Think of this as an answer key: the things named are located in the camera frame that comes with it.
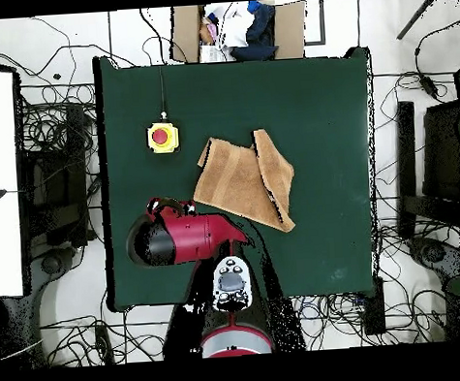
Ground yellow emergency stop button box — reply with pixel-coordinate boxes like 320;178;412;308
145;120;181;156

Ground tan terry towel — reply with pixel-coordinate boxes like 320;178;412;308
189;127;298;239

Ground black chair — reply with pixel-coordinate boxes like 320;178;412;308
389;97;460;240
18;103;94;251

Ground brown cardboard box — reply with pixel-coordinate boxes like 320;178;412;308
169;0;310;67

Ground dark green table cloth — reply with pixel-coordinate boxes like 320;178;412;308
91;39;386;313

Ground white garment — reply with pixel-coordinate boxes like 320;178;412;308
202;0;259;52

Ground navy blue garment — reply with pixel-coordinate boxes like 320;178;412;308
227;0;280;63

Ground black power strip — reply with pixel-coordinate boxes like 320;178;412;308
359;276;388;337

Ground black power adapter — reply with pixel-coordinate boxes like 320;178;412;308
418;73;440;99

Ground black rod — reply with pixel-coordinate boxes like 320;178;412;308
393;0;445;41

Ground black emergency stop cable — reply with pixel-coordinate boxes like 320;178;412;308
157;65;169;122

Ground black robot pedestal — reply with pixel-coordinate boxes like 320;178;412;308
159;294;307;362

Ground tangled black floor cables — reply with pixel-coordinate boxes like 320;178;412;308
16;76;168;368
288;187;460;352

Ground dark rectangular frame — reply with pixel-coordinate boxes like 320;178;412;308
302;0;328;47

